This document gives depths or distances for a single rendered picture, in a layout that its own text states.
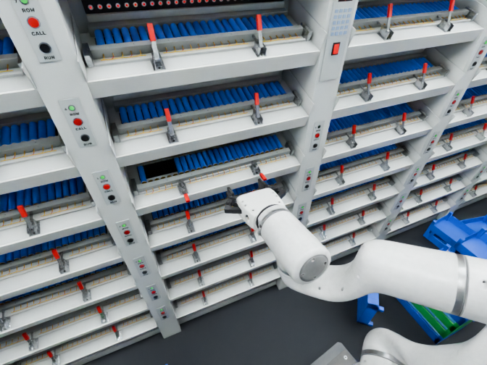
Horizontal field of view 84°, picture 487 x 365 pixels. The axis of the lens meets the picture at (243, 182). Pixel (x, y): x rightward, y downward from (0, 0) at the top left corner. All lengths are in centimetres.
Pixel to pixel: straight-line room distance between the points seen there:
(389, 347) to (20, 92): 103
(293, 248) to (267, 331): 122
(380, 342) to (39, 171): 98
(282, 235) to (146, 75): 47
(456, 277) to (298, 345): 128
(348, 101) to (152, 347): 151
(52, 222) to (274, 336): 122
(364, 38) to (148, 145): 72
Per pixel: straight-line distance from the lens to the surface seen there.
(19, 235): 101
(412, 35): 114
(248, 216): 63
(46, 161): 85
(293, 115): 93
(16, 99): 75
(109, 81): 71
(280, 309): 175
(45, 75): 72
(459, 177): 235
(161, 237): 108
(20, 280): 118
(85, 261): 111
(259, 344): 168
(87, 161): 81
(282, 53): 82
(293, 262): 50
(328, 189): 128
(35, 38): 70
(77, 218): 96
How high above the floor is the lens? 159
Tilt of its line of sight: 41 degrees down
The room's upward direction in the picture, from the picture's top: straight up
